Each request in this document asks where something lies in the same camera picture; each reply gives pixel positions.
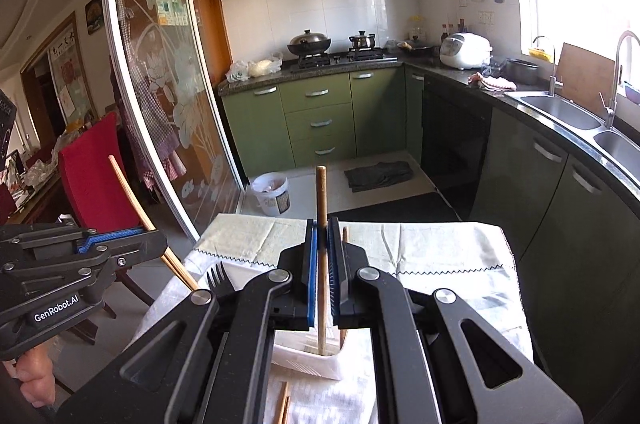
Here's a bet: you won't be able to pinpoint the long wooden chopstick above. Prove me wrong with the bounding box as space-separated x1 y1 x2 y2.
315 165 331 355
340 227 349 350
108 155 200 291

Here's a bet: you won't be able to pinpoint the black frying pan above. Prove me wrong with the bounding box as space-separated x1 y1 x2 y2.
397 39 436 58

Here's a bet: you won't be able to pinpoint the white plastic bags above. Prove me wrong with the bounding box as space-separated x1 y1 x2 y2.
226 54 283 82

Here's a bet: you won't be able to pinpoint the white rice cooker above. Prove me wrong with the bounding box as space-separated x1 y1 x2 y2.
439 32 493 70

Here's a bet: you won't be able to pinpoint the person's left hand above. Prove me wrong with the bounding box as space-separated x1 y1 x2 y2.
12 346 57 397

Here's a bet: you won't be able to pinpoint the black gas stove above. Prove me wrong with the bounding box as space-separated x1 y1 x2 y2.
295 47 398 69

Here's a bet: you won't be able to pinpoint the dark cooking pot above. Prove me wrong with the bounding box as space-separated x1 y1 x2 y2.
506 58 540 85

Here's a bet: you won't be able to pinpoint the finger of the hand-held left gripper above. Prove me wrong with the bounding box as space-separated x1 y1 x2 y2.
0 233 168 306
0 217 157 255

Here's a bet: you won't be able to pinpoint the white plastic bucket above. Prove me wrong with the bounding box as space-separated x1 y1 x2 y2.
250 171 292 216

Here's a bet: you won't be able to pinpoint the steel double sink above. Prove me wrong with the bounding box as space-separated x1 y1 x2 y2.
505 89 640 177

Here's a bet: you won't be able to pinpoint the small steel pot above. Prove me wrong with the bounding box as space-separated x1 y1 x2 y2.
348 30 377 51

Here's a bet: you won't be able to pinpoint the cluttered dining table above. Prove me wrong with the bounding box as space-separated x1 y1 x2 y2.
0 144 66 210

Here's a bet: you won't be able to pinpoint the pink dish cloth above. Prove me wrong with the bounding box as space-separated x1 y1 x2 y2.
467 72 516 92

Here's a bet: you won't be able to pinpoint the green lower kitchen cabinets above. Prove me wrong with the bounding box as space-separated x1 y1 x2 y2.
218 67 423 179

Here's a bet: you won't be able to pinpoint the small steel faucet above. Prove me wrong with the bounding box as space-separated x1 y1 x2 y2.
532 35 562 96

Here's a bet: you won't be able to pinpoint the black plastic fork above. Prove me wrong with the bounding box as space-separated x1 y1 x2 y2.
206 261 231 301

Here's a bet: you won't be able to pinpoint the dark wall poster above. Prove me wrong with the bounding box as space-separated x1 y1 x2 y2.
85 0 106 35

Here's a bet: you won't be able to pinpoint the pale blue checked tablecloth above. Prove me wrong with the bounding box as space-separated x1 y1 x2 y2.
135 214 533 424

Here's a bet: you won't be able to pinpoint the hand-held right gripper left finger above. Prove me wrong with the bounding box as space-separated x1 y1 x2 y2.
55 219 321 424

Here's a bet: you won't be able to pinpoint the dark kitchen counter cabinets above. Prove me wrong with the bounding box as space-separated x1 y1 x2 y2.
405 67 640 355

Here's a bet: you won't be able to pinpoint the dark floor cloth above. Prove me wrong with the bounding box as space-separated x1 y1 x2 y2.
344 161 415 193

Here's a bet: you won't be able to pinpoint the black wok with lid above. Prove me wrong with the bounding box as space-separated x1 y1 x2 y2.
286 29 332 56

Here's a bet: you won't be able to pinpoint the tall steel faucet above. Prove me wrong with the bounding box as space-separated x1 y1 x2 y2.
598 31 640 128

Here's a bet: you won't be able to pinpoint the calligraphy wall poster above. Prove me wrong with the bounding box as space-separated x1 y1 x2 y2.
47 27 96 125

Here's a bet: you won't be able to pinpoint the wooden cutting board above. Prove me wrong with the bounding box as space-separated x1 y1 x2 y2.
555 43 616 117

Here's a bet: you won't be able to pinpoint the bunch of wooden chopsticks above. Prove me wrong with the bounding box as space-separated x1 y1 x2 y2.
272 381 292 424

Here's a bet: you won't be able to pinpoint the red chair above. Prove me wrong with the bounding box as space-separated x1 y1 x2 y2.
57 111 157 305

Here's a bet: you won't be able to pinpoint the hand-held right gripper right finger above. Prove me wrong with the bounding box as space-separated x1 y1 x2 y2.
327 217 583 424

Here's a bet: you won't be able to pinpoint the etched glass sliding door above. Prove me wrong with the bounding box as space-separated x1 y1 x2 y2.
102 0 247 245

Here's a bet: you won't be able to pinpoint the white plastic utensil holder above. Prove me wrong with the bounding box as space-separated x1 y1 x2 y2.
272 329 373 381

